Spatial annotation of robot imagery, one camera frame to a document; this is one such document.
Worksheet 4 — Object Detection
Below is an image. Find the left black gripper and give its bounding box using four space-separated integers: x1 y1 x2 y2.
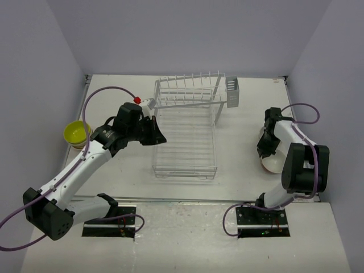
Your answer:
127 115 167 146

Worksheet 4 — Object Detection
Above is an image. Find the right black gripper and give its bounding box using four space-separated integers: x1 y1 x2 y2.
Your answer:
257 133 281 159

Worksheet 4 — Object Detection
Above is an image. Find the dark red bowl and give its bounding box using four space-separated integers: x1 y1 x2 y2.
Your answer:
262 164 283 173

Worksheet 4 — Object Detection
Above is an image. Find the cream speckled bowl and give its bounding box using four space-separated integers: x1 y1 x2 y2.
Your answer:
70 141 86 150

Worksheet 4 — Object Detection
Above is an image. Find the lime green bowl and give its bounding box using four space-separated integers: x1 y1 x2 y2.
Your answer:
63 120 86 144

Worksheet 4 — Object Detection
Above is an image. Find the beige flower pattern bowl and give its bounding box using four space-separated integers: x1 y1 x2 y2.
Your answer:
260 142 287 167

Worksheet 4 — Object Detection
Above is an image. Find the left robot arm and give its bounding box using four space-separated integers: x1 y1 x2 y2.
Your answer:
23 98 167 241

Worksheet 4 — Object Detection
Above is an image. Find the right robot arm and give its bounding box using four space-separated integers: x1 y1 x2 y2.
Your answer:
254 107 330 224

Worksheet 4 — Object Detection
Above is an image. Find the white perforated cutlery holder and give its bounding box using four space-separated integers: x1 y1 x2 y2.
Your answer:
226 76 239 108

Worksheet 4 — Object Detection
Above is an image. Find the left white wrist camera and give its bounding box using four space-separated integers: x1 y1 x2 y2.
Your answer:
139 98 156 118

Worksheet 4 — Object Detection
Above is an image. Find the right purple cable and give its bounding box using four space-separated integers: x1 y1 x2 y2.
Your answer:
222 103 321 237

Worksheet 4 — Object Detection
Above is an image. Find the white wire dish rack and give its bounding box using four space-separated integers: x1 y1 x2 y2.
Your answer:
152 72 227 179

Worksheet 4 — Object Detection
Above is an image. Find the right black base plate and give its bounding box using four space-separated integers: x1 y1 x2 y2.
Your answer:
235 206 290 238

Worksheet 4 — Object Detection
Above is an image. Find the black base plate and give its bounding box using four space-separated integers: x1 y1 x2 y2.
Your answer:
82 217 135 238
235 206 290 238

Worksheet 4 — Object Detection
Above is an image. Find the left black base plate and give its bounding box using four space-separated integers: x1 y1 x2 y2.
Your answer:
82 217 135 238

